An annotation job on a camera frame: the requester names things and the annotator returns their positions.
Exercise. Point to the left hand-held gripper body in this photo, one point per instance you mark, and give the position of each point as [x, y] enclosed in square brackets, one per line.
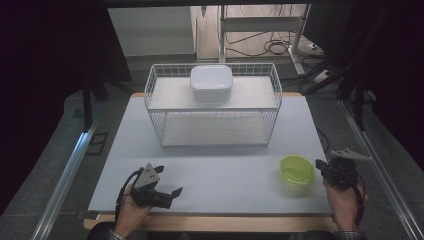
[148, 190]

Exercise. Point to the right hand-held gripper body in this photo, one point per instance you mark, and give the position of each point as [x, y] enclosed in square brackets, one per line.
[343, 173]

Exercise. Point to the green round container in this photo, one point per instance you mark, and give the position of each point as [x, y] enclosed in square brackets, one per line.
[297, 171]

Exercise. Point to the white square lidded container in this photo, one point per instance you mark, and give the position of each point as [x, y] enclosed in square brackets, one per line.
[211, 82]

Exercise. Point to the person's left hand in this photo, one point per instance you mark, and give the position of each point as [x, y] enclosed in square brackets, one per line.
[131, 213]

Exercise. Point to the person's right hand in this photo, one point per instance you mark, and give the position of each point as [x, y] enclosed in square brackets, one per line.
[345, 206]

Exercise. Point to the black metal stand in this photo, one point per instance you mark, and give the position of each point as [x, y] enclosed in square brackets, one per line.
[358, 100]
[87, 103]

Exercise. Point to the white power strip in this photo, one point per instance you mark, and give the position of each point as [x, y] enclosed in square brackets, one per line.
[321, 76]

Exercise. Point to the white panel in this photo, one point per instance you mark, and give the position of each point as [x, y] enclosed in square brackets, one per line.
[151, 31]

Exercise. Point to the aluminium rail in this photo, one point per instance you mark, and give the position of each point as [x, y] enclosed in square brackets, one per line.
[65, 181]
[386, 186]

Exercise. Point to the black floor frame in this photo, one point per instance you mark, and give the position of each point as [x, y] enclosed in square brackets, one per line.
[97, 143]

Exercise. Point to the white desk frame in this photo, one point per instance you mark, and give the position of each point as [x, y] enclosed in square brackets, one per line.
[260, 24]

